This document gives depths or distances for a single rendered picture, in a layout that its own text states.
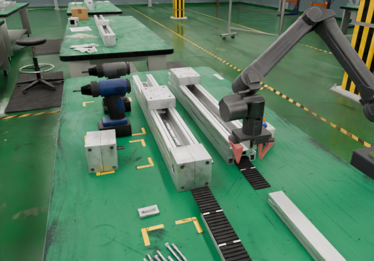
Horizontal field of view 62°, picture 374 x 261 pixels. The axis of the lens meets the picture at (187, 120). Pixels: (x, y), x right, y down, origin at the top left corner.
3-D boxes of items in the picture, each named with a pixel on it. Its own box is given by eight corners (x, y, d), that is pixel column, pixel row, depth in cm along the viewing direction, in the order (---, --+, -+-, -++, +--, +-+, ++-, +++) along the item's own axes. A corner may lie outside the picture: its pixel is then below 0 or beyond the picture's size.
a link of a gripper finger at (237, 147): (226, 157, 97) (227, 131, 93) (246, 154, 99) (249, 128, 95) (235, 169, 91) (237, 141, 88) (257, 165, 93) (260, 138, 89)
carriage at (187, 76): (200, 89, 150) (200, 75, 147) (178, 91, 147) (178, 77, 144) (190, 79, 164) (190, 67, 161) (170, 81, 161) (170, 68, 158)
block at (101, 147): (126, 168, 98) (123, 142, 94) (88, 173, 96) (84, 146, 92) (124, 153, 107) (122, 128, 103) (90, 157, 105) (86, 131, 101)
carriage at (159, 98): (176, 113, 124) (175, 97, 121) (148, 117, 121) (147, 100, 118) (166, 99, 137) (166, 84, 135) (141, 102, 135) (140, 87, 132)
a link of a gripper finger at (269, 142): (241, 155, 99) (243, 128, 95) (261, 152, 101) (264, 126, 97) (251, 166, 93) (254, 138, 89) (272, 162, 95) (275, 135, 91)
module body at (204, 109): (255, 159, 103) (257, 137, 99) (227, 165, 100) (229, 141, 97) (186, 85, 172) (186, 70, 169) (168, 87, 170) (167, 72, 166)
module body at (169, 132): (200, 169, 98) (201, 146, 94) (170, 175, 95) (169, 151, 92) (152, 89, 168) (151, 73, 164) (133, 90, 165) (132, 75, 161)
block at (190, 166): (219, 185, 91) (220, 157, 87) (177, 192, 88) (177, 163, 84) (207, 168, 99) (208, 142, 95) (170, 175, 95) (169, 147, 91)
